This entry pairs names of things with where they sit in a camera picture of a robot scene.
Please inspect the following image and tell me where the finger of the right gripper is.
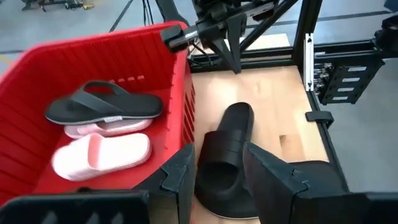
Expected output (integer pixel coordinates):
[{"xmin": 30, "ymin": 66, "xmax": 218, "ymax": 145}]
[
  {"xmin": 226, "ymin": 14, "xmax": 248, "ymax": 75},
  {"xmin": 205, "ymin": 36, "xmax": 234, "ymax": 68}
]

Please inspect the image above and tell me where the black floor stand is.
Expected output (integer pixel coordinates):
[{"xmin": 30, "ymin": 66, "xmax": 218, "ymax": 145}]
[{"xmin": 21, "ymin": 0, "xmax": 95, "ymax": 11}]

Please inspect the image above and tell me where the black control box with labels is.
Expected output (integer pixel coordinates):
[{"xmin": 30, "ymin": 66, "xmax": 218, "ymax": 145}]
[{"xmin": 313, "ymin": 55, "xmax": 386, "ymax": 106}]

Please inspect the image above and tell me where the black plastic frame clip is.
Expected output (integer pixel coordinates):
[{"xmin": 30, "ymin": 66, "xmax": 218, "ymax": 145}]
[{"xmin": 305, "ymin": 110, "xmax": 335, "ymax": 127}]

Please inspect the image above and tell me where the silver aluminium bracket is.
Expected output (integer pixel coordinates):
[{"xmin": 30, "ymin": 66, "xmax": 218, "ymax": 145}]
[{"xmin": 303, "ymin": 32, "xmax": 314, "ymax": 91}]

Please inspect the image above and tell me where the black slide sandal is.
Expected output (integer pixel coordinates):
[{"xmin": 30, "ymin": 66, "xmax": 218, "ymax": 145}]
[{"xmin": 194, "ymin": 101, "xmax": 261, "ymax": 220}]

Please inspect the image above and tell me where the pink slide sandal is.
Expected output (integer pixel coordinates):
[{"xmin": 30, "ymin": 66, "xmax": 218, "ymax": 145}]
[
  {"xmin": 63, "ymin": 118, "xmax": 154, "ymax": 140},
  {"xmin": 50, "ymin": 133, "xmax": 153, "ymax": 182}
]

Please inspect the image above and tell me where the black flip-flop sandal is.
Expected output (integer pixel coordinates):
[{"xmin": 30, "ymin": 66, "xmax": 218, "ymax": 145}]
[{"xmin": 45, "ymin": 80, "xmax": 164, "ymax": 126}]

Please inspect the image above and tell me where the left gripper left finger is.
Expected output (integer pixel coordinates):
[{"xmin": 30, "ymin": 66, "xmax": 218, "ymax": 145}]
[{"xmin": 133, "ymin": 144, "xmax": 196, "ymax": 224}]

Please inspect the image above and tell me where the black aluminium table frame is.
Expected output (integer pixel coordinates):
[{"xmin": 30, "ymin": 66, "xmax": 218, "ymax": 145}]
[{"xmin": 155, "ymin": 0, "xmax": 398, "ymax": 194}]

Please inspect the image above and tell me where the red plastic bin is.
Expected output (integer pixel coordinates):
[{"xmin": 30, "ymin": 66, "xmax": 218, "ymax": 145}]
[{"xmin": 0, "ymin": 20, "xmax": 197, "ymax": 208}]

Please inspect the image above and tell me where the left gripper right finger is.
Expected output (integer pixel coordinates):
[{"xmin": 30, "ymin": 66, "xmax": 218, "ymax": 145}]
[{"xmin": 242, "ymin": 141, "xmax": 368, "ymax": 224}]

